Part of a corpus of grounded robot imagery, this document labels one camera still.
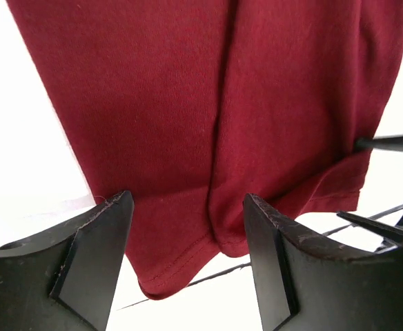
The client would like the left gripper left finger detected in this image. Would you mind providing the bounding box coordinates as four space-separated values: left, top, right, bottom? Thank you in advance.
0 191 134 331

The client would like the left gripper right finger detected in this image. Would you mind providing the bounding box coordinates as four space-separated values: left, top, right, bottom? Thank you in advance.
244 194 403 330

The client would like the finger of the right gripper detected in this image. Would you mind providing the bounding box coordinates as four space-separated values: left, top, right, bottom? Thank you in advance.
355 135 403 152
336 212 403 241

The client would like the dark red t shirt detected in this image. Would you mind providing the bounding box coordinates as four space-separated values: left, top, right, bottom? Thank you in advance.
8 1 403 300

